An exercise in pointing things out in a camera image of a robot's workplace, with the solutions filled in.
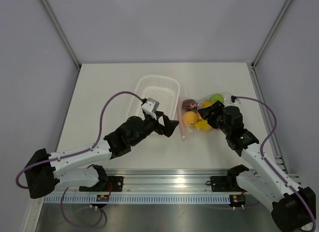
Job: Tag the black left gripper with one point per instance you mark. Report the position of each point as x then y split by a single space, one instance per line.
169 125

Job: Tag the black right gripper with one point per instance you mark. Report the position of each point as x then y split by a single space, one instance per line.
217 108

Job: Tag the clear zip top bag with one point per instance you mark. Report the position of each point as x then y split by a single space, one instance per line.
187 131

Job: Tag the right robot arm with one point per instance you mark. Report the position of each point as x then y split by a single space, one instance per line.
291 206

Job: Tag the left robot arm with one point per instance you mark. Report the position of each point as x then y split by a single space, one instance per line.
46 172

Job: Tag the fake peach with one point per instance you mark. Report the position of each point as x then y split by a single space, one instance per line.
206 103

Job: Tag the fake green apple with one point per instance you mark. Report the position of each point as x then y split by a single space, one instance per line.
216 97

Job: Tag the fake yellow pear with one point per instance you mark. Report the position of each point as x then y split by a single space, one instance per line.
202 125

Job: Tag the fake orange fruit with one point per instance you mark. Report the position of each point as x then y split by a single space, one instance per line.
189 118

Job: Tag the fake dark red apple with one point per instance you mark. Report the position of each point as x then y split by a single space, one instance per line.
189 105

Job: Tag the white perforated plastic basket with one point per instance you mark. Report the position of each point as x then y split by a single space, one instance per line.
163 89

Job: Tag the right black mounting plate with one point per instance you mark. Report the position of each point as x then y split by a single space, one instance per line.
229 184

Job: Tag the black mounting plate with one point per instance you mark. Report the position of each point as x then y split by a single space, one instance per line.
114 184
229 184

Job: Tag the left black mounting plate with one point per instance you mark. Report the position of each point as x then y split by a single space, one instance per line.
114 184

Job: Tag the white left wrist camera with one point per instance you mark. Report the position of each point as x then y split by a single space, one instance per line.
149 106

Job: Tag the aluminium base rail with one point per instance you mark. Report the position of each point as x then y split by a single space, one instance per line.
162 181

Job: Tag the right aluminium frame post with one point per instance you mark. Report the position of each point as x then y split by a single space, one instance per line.
272 32

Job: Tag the aluminium frame post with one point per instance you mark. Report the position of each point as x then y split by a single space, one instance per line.
272 32
60 32

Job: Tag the white slotted cable duct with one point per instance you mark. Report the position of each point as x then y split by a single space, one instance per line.
139 199

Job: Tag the left aluminium frame post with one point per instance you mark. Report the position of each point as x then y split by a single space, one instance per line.
60 32

